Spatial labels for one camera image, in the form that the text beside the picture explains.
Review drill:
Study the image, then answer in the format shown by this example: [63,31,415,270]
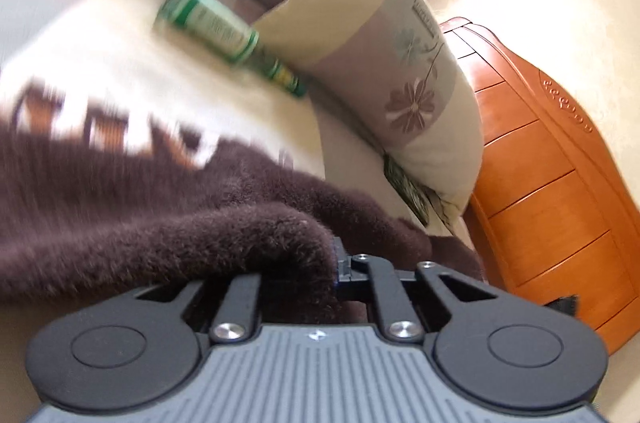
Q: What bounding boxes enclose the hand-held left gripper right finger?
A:
[331,237,502,346]

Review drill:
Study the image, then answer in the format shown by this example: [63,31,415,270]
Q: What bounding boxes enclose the green glass bottle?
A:
[154,0,308,99]

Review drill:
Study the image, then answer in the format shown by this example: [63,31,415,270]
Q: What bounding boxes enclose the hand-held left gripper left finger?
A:
[134,272,265,346]

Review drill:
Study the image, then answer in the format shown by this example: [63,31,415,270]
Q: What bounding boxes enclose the wooden headboard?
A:
[439,17,640,344]

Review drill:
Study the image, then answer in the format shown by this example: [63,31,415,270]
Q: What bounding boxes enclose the dark green patterned flat case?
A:
[382,153,432,225]

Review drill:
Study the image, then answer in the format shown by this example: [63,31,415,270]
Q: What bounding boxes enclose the floral patchwork pillow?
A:
[252,0,486,229]

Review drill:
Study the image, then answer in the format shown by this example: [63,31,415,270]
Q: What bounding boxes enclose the fuzzy brown sweater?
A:
[0,76,486,326]

